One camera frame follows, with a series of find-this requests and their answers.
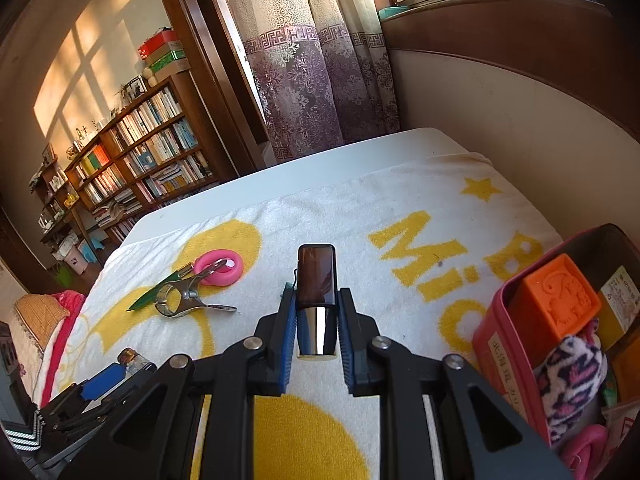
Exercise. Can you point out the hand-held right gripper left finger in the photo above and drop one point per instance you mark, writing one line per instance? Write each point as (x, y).
(287, 340)

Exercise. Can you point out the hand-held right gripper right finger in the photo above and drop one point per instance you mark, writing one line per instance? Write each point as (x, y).
(345, 340)

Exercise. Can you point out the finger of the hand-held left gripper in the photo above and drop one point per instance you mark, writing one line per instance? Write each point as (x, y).
(102, 380)
(120, 392)

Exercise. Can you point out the small glass bottle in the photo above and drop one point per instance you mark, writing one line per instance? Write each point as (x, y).
(135, 360)

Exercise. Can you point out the brown lipstick tube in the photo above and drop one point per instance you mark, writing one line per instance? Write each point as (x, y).
(316, 280)

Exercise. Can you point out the red container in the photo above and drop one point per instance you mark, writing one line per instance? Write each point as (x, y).
(515, 390)

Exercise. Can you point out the orange embossed cube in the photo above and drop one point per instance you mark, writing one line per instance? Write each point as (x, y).
(555, 305)

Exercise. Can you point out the pink leopard plush toy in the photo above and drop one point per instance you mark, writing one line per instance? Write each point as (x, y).
(570, 385)

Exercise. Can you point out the red blanket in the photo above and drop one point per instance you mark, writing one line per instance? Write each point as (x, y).
(65, 320)

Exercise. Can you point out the orange quilted pillow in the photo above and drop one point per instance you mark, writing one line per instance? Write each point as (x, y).
(37, 315)

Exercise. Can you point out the green pen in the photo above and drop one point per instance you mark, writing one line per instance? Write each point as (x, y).
(150, 296)

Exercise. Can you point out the metal spring clamp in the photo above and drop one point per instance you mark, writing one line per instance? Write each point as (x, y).
(175, 300)

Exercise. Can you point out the yellow white towel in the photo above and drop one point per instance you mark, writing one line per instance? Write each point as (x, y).
(350, 220)

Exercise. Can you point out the pink bin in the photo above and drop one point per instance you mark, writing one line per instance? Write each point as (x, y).
(75, 260)

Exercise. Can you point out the blue stool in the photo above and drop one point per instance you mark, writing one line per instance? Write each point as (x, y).
(92, 247)

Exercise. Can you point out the small wooden shelf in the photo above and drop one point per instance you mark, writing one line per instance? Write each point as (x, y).
(55, 195)

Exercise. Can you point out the large wooden bookshelf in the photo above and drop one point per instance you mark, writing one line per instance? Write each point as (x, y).
(150, 160)

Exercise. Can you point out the patterned curtain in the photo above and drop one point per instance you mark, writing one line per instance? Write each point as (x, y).
(310, 85)

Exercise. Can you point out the yellow block white label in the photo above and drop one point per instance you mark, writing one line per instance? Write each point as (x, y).
(612, 320)

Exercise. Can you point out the teal tray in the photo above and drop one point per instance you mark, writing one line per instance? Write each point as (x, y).
(392, 12)

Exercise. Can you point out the photo frame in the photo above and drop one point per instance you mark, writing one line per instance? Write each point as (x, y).
(135, 87)

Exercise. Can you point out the wooden door frame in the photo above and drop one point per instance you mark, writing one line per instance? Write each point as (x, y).
(190, 35)

